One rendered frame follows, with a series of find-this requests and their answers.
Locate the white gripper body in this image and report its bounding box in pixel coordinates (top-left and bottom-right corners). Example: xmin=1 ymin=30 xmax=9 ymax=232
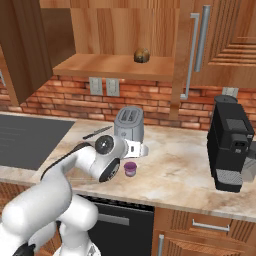
xmin=139 ymin=143 xmax=150 ymax=158

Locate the purple jam jar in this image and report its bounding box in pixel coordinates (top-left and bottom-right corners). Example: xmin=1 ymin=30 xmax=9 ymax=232
xmin=123 ymin=161 xmax=139 ymax=178

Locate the brown bread loaf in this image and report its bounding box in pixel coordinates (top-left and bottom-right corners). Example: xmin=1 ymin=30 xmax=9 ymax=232
xmin=133 ymin=47 xmax=151 ymax=64

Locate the wooden base cabinet door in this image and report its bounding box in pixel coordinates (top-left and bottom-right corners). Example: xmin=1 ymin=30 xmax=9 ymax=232
xmin=152 ymin=229 xmax=256 ymax=256

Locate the panelled wooden cabinet door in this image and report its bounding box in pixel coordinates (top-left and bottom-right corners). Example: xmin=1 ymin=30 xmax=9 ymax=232
xmin=189 ymin=0 xmax=256 ymax=90

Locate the dark wooden cabinet door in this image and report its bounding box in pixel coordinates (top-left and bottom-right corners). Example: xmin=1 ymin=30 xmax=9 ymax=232
xmin=0 ymin=0 xmax=55 ymax=107

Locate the silver toaster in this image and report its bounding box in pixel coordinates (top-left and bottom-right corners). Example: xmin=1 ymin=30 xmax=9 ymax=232
xmin=113 ymin=105 xmax=145 ymax=145

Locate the black kitchen knife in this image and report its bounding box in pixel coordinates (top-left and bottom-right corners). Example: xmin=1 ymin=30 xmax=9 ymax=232
xmin=82 ymin=125 xmax=114 ymax=141

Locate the wooden drawer front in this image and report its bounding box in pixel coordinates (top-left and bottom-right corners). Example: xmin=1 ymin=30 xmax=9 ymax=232
xmin=154 ymin=207 xmax=256 ymax=248

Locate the black dishwasher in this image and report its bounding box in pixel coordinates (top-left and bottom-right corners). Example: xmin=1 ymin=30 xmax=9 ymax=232
xmin=77 ymin=194 xmax=156 ymax=256

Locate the black coffee machine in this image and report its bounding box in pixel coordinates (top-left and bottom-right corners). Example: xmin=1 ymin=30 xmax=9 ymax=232
xmin=206 ymin=94 xmax=256 ymax=194

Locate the dark grey hob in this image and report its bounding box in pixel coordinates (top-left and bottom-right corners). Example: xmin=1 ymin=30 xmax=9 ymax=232
xmin=0 ymin=113 xmax=76 ymax=172

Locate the grey wall outlet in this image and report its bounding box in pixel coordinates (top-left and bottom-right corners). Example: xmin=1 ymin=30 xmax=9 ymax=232
xmin=221 ymin=86 xmax=240 ymax=99
xmin=88 ymin=76 xmax=104 ymax=97
xmin=105 ymin=77 xmax=121 ymax=98

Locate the grey dishwasher handle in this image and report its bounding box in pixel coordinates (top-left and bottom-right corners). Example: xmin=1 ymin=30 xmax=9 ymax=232
xmin=97 ymin=212 xmax=131 ymax=227

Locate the wooden cabinet door with handle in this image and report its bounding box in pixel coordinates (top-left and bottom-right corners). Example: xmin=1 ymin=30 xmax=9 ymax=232
xmin=168 ymin=0 xmax=202 ymax=121

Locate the grey base cabinet handle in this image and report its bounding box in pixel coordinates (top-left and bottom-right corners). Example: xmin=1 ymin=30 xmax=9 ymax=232
xmin=156 ymin=233 xmax=165 ymax=256

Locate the grey drawer handle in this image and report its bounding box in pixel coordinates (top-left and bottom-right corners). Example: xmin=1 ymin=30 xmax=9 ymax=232
xmin=191 ymin=218 xmax=231 ymax=233

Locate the long curved grey door handle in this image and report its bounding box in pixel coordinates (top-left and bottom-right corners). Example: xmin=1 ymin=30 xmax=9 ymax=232
xmin=180 ymin=12 xmax=201 ymax=101

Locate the open wooden wall cabinet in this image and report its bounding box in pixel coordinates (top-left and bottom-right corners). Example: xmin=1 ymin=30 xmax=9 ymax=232
xmin=39 ymin=0 xmax=182 ymax=83

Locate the straight grey door handle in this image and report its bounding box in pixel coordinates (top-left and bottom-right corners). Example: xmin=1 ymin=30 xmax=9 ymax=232
xmin=193 ymin=4 xmax=212 ymax=74

